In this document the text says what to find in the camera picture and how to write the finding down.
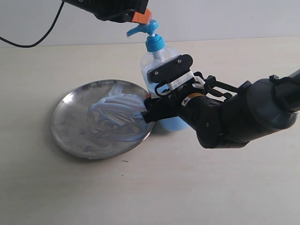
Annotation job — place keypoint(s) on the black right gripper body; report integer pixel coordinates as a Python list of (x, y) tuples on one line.
[(200, 112)]

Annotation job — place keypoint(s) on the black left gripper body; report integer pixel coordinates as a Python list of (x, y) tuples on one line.
[(110, 10)]

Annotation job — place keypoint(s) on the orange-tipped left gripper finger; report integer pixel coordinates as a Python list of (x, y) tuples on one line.
[(138, 17)]

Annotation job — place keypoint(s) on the blue liquid soap pump bottle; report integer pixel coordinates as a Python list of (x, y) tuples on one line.
[(157, 53)]

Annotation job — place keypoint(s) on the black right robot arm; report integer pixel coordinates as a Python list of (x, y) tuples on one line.
[(227, 117)]

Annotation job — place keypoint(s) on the smeared light blue paste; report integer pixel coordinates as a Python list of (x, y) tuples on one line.
[(115, 122)]

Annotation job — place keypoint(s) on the round stainless steel plate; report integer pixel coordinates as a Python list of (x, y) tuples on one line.
[(70, 116)]

